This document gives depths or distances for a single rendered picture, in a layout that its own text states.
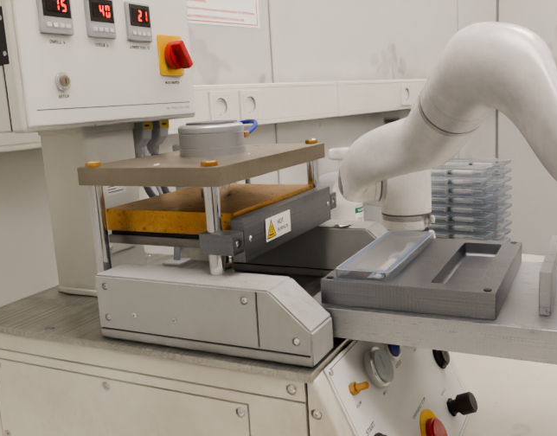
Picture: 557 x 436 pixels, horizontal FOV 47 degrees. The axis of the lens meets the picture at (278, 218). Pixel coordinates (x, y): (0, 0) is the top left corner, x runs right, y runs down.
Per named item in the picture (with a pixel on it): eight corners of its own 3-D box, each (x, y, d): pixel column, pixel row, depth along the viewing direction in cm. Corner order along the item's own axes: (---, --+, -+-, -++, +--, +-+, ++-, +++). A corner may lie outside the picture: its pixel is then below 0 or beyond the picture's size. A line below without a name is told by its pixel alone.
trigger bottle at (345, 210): (329, 251, 157) (325, 150, 152) (334, 243, 165) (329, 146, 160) (365, 251, 155) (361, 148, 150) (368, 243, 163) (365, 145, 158)
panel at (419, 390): (411, 556, 58) (322, 370, 59) (470, 407, 84) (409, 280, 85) (430, 553, 57) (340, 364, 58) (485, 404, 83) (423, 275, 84)
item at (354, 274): (390, 295, 60) (389, 272, 60) (335, 291, 63) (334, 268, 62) (435, 249, 77) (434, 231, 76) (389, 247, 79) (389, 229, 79)
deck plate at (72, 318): (-37, 326, 77) (-38, 319, 77) (144, 256, 108) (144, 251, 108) (310, 382, 57) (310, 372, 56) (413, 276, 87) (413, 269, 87)
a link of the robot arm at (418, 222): (439, 208, 111) (440, 225, 111) (391, 207, 115) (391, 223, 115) (425, 217, 103) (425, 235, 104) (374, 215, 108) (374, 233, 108)
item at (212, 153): (44, 246, 74) (29, 133, 72) (195, 201, 101) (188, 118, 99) (223, 259, 63) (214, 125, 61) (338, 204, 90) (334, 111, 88)
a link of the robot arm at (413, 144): (371, 138, 81) (338, 214, 110) (494, 131, 82) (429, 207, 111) (361, 76, 83) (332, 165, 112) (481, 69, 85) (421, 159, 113)
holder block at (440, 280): (321, 303, 63) (319, 278, 63) (382, 254, 81) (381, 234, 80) (496, 320, 56) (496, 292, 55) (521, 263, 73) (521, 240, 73)
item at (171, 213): (109, 242, 74) (99, 160, 72) (212, 208, 93) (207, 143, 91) (238, 251, 66) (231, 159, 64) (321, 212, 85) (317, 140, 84)
